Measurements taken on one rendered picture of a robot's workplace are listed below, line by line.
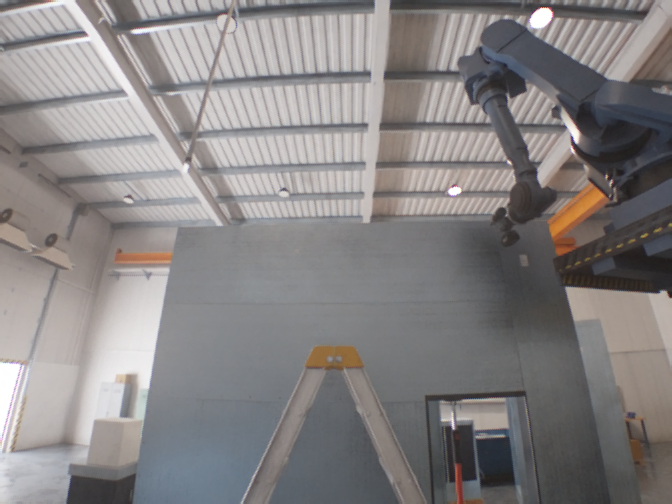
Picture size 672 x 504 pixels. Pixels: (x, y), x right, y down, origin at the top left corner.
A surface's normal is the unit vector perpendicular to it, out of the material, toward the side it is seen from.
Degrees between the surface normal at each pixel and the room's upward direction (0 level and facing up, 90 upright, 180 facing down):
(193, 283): 90
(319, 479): 90
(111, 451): 90
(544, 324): 90
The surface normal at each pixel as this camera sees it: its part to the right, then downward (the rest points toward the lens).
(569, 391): -0.04, -0.39
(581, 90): -0.57, -0.32
